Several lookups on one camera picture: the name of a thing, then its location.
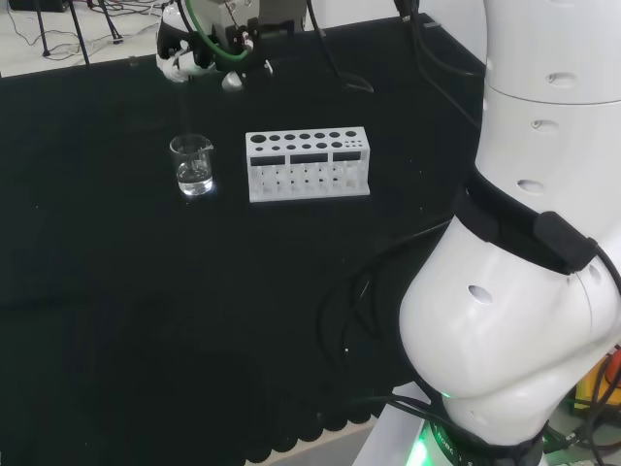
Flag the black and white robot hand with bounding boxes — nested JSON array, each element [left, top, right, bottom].
[[155, 0, 307, 93]]

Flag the clear glass rod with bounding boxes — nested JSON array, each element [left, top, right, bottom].
[[180, 77, 191, 143]]

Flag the white test tube rack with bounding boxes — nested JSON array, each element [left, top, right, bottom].
[[245, 126, 373, 204]]

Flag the glass beaker with water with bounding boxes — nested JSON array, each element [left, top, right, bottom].
[[169, 134, 215, 198]]

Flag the black tripod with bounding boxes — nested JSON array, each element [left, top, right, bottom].
[[35, 0, 123, 65]]

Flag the black equipment box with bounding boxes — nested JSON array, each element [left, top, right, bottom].
[[8, 0, 70, 14]]

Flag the black bench cloth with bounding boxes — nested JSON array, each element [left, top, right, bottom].
[[0, 13, 486, 466]]

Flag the yellow stop button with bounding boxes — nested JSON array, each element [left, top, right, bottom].
[[574, 347, 621, 414]]

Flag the green cable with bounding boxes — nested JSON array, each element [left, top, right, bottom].
[[180, 0, 254, 63]]

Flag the black looped cable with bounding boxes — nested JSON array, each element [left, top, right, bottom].
[[304, 0, 376, 94]]

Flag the black cable bundle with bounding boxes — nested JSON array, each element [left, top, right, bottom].
[[391, 0, 482, 128]]

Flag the black cables on bench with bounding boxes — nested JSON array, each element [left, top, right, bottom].
[[313, 216, 460, 421]]

